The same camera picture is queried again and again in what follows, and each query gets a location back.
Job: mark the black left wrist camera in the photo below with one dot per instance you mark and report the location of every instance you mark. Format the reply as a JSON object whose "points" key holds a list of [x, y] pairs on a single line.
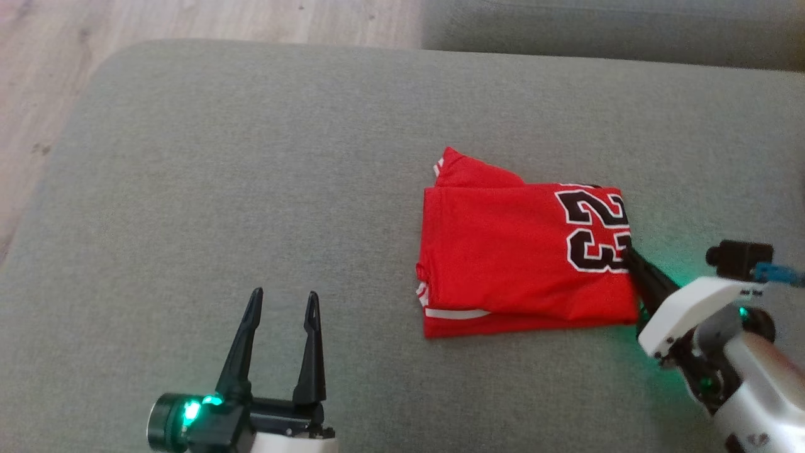
{"points": [[165, 425]]}

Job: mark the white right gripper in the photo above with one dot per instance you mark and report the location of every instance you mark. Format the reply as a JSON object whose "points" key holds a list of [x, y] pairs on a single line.
{"points": [[692, 308]]}

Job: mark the red and white basketball jersey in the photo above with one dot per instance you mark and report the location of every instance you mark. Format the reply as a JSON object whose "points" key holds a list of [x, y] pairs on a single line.
{"points": [[503, 251]]}

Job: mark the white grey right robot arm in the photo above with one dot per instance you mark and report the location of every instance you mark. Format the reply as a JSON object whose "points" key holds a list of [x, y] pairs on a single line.
{"points": [[761, 377]]}

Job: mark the large grey sofa seat cushion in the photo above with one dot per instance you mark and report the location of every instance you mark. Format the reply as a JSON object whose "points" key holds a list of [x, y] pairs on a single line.
{"points": [[251, 189]]}

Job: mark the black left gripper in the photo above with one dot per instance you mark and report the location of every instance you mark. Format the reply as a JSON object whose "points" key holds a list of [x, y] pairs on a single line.
{"points": [[277, 421]]}

